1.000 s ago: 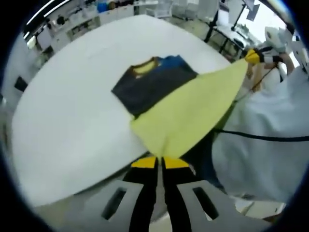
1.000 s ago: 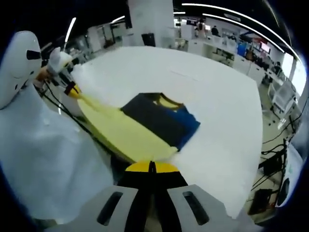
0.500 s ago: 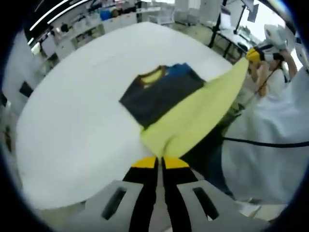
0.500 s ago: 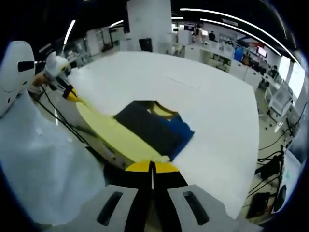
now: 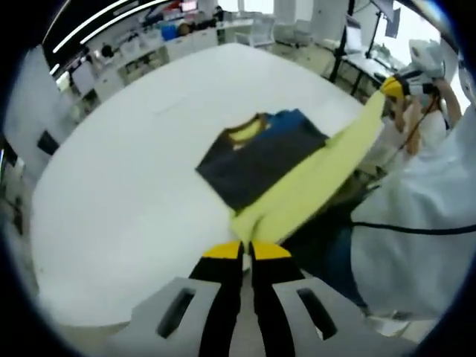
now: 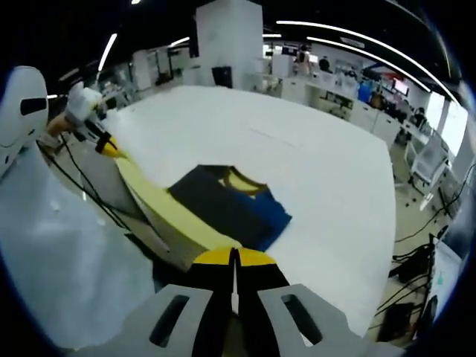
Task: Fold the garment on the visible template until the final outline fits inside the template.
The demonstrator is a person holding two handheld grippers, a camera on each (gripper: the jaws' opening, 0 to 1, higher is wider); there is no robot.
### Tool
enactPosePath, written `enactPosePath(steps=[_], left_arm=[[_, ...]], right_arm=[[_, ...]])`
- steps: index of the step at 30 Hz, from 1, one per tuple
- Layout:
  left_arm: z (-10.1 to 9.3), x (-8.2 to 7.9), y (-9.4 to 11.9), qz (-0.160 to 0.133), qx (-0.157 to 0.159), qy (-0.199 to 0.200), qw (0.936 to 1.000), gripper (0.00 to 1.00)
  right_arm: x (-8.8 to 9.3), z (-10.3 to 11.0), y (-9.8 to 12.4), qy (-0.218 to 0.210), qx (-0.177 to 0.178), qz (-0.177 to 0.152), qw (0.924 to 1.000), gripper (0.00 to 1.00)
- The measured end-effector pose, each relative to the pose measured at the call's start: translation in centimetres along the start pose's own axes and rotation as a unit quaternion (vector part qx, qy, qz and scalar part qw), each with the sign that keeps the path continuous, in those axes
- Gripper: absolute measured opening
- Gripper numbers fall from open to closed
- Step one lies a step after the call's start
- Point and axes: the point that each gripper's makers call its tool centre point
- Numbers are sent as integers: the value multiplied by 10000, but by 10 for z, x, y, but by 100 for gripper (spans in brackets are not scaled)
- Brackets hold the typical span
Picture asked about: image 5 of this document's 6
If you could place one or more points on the blue storage bin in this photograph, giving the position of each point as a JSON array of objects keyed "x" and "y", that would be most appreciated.
[{"x": 167, "y": 31}]

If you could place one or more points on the person in white clothing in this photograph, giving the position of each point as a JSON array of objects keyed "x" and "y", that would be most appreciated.
[{"x": 427, "y": 208}]

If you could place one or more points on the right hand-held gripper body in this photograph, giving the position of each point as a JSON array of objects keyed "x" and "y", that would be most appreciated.
[{"x": 427, "y": 59}]

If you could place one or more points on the yellow blue grey garment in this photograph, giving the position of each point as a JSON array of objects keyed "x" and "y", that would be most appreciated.
[{"x": 260, "y": 163}]

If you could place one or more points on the ceiling light strip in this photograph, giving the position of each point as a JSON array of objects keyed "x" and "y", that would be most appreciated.
[
  {"x": 100, "y": 24},
  {"x": 115, "y": 26}
]

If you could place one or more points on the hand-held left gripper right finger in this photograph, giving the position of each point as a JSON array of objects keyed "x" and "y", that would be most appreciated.
[{"x": 275, "y": 271}]

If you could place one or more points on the person's blue trousers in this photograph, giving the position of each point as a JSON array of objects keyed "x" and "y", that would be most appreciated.
[{"x": 342, "y": 260}]

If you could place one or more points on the wide white square pillar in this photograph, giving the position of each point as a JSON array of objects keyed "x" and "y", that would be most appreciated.
[{"x": 33, "y": 104}]

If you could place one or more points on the black monitor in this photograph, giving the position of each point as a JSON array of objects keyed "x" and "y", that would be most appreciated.
[{"x": 392, "y": 20}]

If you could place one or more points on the white chest-worn device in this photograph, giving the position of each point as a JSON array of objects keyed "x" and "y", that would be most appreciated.
[{"x": 468, "y": 82}]

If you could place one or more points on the white tilted board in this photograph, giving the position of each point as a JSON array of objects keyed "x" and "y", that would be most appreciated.
[{"x": 354, "y": 37}]

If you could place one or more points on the black wall panel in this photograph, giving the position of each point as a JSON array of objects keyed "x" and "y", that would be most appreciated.
[{"x": 47, "y": 141}]

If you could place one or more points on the black stand pole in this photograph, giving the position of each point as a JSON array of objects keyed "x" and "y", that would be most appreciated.
[{"x": 340, "y": 44}]

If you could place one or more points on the white cabinet row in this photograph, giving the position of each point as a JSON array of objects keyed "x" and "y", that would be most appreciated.
[{"x": 186, "y": 44}]

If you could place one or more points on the white desk black legs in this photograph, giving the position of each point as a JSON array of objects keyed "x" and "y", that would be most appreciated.
[{"x": 366, "y": 65}]

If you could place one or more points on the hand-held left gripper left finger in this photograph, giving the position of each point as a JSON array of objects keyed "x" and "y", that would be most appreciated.
[{"x": 208, "y": 273}]

